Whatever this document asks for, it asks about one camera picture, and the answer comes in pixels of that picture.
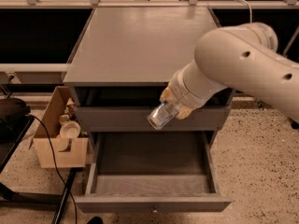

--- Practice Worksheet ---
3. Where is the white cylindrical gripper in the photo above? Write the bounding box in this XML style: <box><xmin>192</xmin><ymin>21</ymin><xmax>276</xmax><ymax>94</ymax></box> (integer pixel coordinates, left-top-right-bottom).
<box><xmin>160</xmin><ymin>61</ymin><xmax>226</xmax><ymax>119</ymax></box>

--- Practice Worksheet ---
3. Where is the silver redbull can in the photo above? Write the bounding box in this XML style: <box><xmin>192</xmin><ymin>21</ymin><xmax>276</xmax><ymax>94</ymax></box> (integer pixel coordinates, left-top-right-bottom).
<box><xmin>147</xmin><ymin>102</ymin><xmax>178</xmax><ymax>130</ymax></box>

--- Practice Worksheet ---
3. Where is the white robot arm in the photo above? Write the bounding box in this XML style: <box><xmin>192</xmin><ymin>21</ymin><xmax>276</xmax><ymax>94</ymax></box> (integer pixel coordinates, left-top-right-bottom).
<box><xmin>160</xmin><ymin>22</ymin><xmax>299</xmax><ymax>122</ymax></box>

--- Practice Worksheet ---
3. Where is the grey wooden drawer cabinet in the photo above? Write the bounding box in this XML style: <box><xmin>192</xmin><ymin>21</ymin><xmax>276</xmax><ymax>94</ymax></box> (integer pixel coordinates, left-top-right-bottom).
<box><xmin>62</xmin><ymin>6</ymin><xmax>247</xmax><ymax>214</ymax></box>

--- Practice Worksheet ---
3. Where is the open grey middle drawer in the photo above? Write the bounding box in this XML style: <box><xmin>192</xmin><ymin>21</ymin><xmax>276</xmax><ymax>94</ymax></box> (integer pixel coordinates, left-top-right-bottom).
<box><xmin>76</xmin><ymin>132</ymin><xmax>232</xmax><ymax>213</ymax></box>

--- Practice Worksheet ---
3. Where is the closed grey top drawer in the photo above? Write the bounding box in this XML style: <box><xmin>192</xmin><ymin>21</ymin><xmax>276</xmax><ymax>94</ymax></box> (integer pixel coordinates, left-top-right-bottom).
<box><xmin>75</xmin><ymin>105</ymin><xmax>230</xmax><ymax>133</ymax></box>

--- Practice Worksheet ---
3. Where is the cardboard box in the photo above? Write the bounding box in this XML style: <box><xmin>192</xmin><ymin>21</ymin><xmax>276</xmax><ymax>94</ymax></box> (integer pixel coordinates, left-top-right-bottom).
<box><xmin>33</xmin><ymin>86</ymin><xmax>88</xmax><ymax>168</ymax></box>

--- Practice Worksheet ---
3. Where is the black bag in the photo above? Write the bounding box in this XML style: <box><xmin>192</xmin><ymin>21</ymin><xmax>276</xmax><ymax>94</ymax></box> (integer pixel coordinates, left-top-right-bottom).
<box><xmin>0</xmin><ymin>98</ymin><xmax>31</xmax><ymax>125</ymax></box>

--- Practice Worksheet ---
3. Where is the black side table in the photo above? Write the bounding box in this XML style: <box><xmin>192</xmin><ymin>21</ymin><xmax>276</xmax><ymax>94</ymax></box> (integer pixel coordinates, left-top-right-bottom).
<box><xmin>0</xmin><ymin>115</ymin><xmax>78</xmax><ymax>224</ymax></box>

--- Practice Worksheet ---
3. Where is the white cable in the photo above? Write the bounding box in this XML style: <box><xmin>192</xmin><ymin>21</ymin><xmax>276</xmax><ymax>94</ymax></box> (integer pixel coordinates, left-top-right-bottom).
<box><xmin>235</xmin><ymin>0</ymin><xmax>254</xmax><ymax>24</ymax></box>

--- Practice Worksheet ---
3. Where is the black cable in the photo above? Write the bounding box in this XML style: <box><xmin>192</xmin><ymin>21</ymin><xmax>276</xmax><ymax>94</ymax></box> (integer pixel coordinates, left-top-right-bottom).
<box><xmin>25</xmin><ymin>113</ymin><xmax>78</xmax><ymax>224</ymax></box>

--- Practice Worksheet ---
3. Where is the grey metal rail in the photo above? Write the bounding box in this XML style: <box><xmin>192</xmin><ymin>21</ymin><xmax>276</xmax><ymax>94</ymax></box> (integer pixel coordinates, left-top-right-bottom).
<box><xmin>0</xmin><ymin>63</ymin><xmax>69</xmax><ymax>84</ymax></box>

